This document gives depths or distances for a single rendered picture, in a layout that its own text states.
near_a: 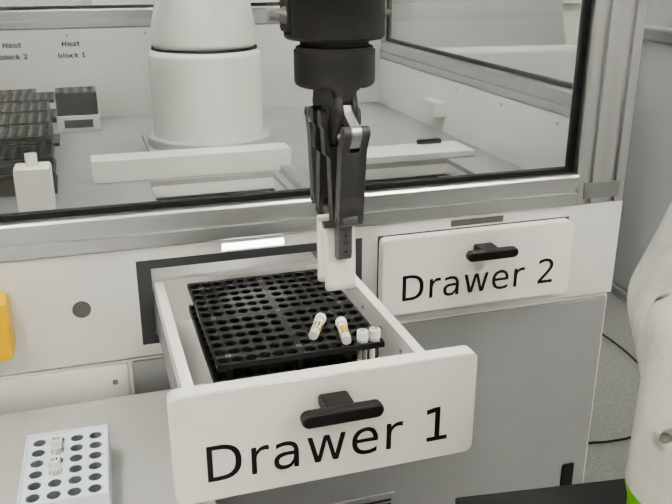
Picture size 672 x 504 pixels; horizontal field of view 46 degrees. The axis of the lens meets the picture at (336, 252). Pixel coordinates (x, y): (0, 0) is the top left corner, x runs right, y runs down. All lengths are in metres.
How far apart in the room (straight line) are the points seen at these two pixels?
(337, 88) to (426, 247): 0.41
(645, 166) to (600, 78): 2.05
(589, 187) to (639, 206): 2.06
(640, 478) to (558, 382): 0.66
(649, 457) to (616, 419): 1.89
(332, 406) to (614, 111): 0.66
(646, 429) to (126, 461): 0.55
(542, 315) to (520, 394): 0.13
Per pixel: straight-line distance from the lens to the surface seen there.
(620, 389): 2.70
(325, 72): 0.72
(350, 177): 0.72
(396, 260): 1.06
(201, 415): 0.71
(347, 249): 0.77
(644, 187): 3.22
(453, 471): 1.30
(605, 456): 2.36
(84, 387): 1.07
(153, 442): 0.95
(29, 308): 1.02
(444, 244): 1.08
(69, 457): 0.89
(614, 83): 1.18
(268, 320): 0.89
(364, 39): 0.71
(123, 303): 1.02
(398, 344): 0.88
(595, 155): 1.19
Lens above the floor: 1.28
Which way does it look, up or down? 20 degrees down
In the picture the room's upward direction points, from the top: straight up
